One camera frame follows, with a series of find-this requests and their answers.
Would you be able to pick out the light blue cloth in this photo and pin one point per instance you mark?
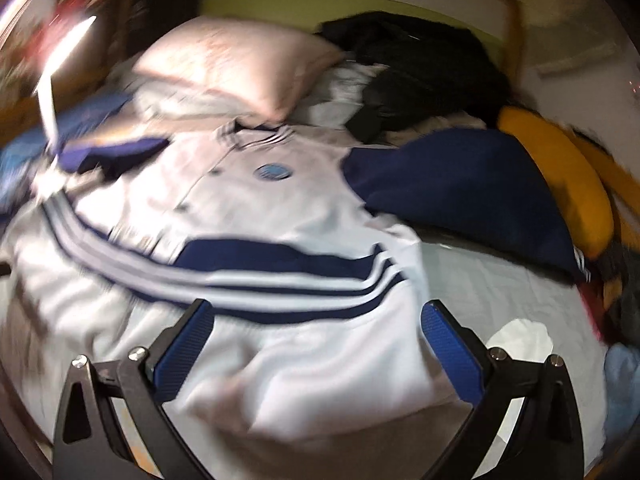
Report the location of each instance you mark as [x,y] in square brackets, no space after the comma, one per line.
[622,390]

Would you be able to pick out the white and navy striped jacket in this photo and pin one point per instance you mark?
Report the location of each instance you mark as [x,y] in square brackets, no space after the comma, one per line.
[250,210]

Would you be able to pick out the wooden bed frame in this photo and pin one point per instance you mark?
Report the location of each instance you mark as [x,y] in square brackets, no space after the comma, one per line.
[514,35]

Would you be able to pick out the dark furniture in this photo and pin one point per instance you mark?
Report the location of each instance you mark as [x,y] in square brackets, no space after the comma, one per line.
[160,5]

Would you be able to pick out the dark grey clothes pile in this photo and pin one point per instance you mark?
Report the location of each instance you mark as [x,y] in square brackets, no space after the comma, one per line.
[625,270]

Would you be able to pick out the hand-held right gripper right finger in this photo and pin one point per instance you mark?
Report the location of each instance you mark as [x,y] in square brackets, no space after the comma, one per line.
[450,350]

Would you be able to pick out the orange cushion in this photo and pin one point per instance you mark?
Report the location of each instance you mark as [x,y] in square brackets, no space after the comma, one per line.
[565,175]

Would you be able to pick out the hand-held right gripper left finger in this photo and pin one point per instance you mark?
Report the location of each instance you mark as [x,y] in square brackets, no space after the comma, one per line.
[182,355]

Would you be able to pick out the black puffy jacket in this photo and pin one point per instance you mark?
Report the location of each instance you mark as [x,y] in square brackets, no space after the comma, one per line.
[425,60]

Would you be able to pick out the bright white lamp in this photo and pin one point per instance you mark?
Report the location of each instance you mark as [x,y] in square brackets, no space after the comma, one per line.
[50,105]

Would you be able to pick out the pink pillow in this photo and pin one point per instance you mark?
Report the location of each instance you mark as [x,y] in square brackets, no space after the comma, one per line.
[225,60]

